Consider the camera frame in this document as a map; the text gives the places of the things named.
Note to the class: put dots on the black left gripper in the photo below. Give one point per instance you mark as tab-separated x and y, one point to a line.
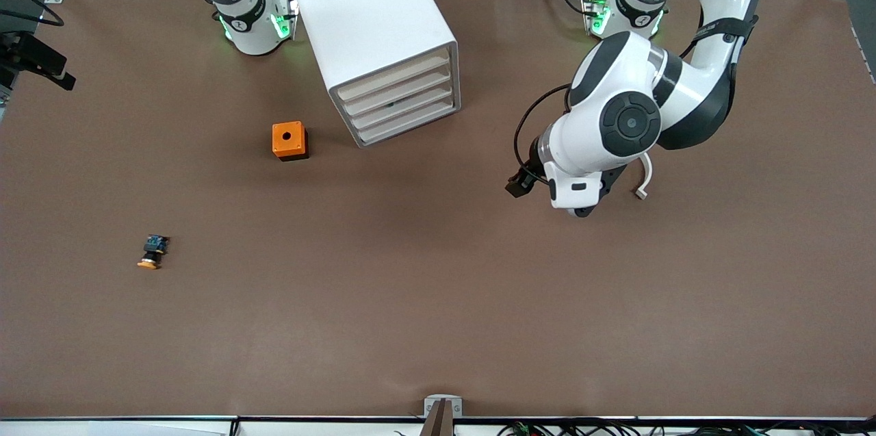
524	181

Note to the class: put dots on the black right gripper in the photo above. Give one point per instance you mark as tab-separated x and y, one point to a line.
32	50

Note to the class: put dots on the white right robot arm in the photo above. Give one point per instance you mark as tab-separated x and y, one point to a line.
256	39

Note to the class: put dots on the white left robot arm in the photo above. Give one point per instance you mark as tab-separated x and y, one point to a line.
582	142

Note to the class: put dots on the yellow mushroom push button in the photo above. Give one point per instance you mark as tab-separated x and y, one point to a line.
152	251

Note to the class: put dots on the white curved plastic arc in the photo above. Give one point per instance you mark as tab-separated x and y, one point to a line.
647	176

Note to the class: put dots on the orange box with hole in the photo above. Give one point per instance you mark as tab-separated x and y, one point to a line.
287	137

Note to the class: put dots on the grey metal bracket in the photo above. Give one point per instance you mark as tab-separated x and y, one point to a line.
430	403

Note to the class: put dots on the white table edge rail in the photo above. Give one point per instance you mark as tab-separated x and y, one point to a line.
137	426

